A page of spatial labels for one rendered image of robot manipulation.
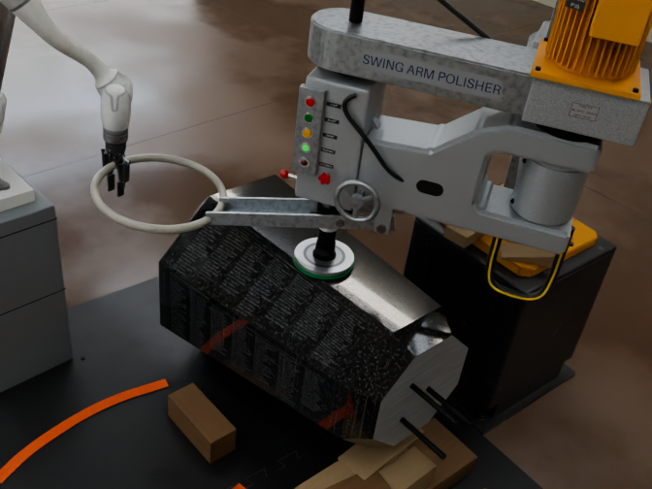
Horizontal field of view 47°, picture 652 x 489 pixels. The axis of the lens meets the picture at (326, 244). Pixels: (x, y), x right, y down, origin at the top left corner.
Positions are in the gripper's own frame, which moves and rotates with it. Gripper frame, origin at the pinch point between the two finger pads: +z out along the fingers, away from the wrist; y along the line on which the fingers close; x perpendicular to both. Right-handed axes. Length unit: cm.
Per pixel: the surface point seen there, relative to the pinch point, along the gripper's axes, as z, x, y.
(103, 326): 81, 0, -9
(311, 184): -39, 4, 83
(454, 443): 63, 33, 150
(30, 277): 31.4, -34.6, -9.5
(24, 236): 12.0, -34.6, -10.6
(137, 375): 80, -12, 24
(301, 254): -6, 11, 80
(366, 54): -86, 7, 91
